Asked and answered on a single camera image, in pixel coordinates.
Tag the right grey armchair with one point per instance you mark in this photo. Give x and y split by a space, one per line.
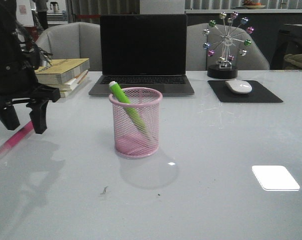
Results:
197 59

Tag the pink mesh pen holder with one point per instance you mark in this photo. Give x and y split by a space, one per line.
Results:
129 141

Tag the bottom yellow book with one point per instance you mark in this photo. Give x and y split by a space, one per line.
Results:
66 93

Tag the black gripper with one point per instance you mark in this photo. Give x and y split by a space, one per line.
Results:
19 58

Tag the grey open laptop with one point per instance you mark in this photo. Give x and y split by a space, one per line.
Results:
144 50

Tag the green highlighter pen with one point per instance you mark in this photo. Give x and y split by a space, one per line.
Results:
123 100

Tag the top yellow book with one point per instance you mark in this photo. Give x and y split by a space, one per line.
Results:
62 70

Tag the grey armchair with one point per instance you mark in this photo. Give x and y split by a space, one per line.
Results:
197 59
73 40

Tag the ferris wheel desk toy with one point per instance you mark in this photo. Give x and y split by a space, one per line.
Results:
224 68

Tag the white computer mouse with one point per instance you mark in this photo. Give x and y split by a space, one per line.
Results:
239 86

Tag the pink highlighter pen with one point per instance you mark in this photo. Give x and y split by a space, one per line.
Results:
15 139

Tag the left grey armchair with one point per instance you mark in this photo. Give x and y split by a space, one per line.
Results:
73 40

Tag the black mouse pad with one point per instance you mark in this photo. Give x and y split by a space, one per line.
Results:
259 93

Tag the standing person in background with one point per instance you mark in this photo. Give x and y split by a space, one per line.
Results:
41 8

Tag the fruit bowl on counter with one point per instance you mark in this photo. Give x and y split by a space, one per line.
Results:
252 5

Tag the beige cushioned seat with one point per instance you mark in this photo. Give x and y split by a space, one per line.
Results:
294 60

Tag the middle white book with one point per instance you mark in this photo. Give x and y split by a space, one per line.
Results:
71 84

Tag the yellow book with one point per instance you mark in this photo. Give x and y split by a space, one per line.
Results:
62 70
66 93

